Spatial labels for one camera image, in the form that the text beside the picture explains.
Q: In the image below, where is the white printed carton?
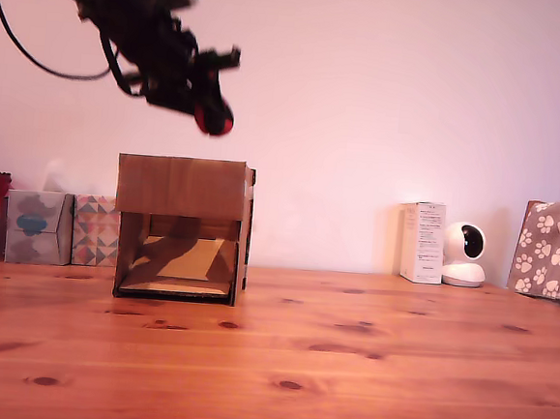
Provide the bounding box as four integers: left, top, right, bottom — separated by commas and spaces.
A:
394, 198, 450, 287

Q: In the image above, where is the cloud print tissue box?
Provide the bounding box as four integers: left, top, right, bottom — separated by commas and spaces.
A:
2, 187, 77, 268

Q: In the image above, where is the long black looping cable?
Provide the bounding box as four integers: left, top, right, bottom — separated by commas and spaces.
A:
0, 0, 119, 83

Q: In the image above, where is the triangle pattern tissue box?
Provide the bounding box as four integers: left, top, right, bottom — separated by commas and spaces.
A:
69, 193, 124, 270

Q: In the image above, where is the cardboard dice tower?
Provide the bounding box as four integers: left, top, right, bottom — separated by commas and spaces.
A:
107, 151, 259, 310

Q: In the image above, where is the red and black footbag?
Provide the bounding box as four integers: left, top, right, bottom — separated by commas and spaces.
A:
192, 99, 237, 140

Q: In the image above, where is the white tissue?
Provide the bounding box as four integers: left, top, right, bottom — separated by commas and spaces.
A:
42, 156, 73, 195

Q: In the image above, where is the small white round camera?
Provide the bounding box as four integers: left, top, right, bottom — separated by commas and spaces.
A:
439, 220, 491, 289

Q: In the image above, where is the short black cable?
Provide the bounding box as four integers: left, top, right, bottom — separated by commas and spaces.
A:
93, 29, 147, 99

